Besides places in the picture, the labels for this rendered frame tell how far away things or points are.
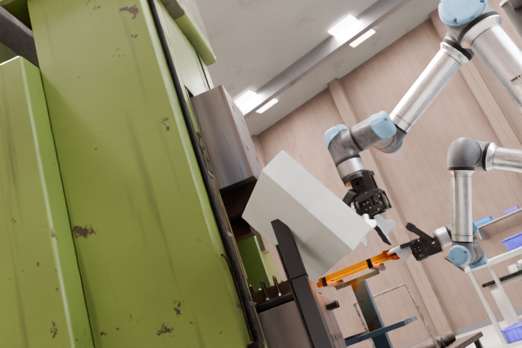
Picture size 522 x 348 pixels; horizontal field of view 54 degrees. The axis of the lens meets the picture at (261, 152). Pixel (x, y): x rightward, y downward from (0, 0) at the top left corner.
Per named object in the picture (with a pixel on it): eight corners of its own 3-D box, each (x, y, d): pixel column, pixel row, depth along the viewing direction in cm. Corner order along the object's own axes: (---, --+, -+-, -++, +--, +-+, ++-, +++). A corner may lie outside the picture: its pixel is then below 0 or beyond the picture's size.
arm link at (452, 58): (471, 12, 152) (370, 142, 161) (465, -5, 143) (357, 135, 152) (506, 29, 146) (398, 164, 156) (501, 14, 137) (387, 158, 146)
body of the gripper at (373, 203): (381, 209, 133) (363, 168, 137) (354, 222, 137) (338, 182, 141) (393, 210, 139) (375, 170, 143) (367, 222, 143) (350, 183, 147)
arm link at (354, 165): (331, 168, 143) (345, 171, 149) (337, 183, 141) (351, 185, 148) (353, 156, 139) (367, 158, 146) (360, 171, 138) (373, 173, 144)
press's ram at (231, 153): (276, 199, 219) (247, 120, 234) (254, 175, 183) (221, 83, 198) (187, 234, 223) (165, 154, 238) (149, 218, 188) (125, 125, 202)
